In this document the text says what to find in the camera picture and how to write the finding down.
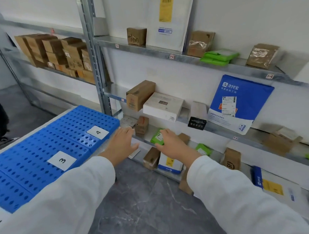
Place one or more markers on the brown box with black handwriting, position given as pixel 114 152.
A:
pixel 136 36

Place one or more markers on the person's right forearm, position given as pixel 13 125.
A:
pixel 235 193

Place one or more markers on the small brown box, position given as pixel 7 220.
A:
pixel 184 138
pixel 184 184
pixel 142 125

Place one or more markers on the person's left forearm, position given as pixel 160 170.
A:
pixel 58 199

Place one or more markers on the person's right hand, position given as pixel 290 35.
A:
pixel 175 147

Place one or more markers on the stack of brown cardboard boxes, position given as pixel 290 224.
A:
pixel 56 53

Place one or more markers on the oblong brown box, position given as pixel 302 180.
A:
pixel 139 96

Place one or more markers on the brown box with black logo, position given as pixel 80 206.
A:
pixel 232 159

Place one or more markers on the white cardboard box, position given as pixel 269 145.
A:
pixel 163 106

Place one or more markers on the tape-wrapped brown box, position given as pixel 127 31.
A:
pixel 200 43
pixel 262 56

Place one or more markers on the person's left hand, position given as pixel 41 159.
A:
pixel 121 144

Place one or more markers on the brown box with white label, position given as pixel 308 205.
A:
pixel 281 141

